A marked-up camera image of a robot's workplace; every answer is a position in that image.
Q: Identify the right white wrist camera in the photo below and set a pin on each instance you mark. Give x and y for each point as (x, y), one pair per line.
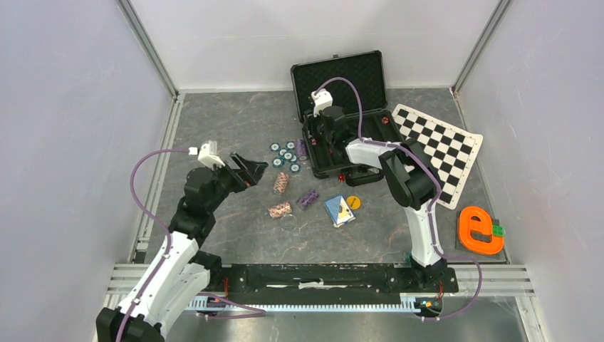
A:
(321, 100)

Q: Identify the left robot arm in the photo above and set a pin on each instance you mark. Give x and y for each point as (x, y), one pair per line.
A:
(180, 270)

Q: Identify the black poker set case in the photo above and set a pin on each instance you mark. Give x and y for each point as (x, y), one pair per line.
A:
(357, 84)

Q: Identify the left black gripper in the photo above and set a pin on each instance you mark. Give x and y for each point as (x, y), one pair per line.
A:
(250, 176)

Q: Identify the purple chip stack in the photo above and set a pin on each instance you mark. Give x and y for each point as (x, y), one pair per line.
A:
(307, 199)
(301, 150)

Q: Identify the black white checkered board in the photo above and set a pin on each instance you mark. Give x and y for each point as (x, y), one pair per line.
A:
(453, 151)

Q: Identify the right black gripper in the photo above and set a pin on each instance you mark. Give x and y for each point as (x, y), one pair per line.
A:
(316, 132)

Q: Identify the green toy block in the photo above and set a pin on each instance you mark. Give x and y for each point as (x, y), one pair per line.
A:
(497, 231)

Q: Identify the clear round lid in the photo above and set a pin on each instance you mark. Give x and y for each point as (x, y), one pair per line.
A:
(288, 222)

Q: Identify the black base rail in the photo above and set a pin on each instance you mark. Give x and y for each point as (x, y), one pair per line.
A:
(323, 284)

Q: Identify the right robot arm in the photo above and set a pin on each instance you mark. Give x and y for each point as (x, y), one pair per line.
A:
(411, 180)

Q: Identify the pink chip stack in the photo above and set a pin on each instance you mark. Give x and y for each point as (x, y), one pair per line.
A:
(280, 183)
(280, 210)

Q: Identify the blue card deck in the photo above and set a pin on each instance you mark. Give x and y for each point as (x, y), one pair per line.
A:
(339, 211)

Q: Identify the yellow dealer button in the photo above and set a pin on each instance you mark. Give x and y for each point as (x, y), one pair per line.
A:
(353, 202)

